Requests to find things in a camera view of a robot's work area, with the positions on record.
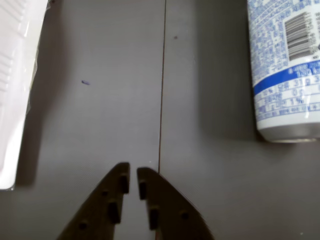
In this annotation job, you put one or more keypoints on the gray mat under gray box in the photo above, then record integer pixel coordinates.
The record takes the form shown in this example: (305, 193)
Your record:
(100, 112)

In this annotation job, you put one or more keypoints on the white plastic sandwich package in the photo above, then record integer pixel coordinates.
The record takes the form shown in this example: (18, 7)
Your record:
(15, 75)

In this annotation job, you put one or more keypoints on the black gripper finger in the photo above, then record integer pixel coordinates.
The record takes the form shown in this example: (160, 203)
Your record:
(100, 207)
(172, 215)

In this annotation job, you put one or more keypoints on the white blue drink can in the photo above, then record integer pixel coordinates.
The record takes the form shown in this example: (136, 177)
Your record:
(275, 75)

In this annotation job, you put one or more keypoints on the gray mat under drink can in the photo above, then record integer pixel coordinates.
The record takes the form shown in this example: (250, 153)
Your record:
(212, 175)

